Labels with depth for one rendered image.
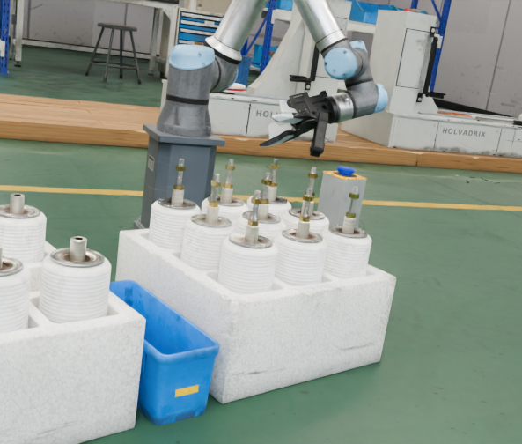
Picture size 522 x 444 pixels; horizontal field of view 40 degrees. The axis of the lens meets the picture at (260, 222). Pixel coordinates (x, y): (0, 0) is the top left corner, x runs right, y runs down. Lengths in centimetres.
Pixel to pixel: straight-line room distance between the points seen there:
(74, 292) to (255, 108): 263
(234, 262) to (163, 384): 23
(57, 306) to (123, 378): 14
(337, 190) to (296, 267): 36
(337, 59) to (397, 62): 223
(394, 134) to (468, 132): 49
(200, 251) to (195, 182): 68
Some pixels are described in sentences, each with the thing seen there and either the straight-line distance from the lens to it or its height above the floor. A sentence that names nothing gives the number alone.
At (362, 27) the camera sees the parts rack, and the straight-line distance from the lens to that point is 680.
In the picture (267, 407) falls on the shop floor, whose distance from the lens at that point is 122.
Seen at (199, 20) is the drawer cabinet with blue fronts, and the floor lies 60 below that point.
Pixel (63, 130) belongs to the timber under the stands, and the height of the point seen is 5.
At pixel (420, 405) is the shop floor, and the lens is 133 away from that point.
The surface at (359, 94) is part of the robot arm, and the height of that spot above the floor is 47.
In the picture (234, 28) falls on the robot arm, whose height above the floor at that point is 59.
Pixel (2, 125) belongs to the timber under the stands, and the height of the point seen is 6.
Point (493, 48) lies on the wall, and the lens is 844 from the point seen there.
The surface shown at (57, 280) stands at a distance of 101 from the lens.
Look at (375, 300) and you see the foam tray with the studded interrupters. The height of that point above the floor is 14.
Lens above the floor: 60
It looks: 15 degrees down
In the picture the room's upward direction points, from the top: 8 degrees clockwise
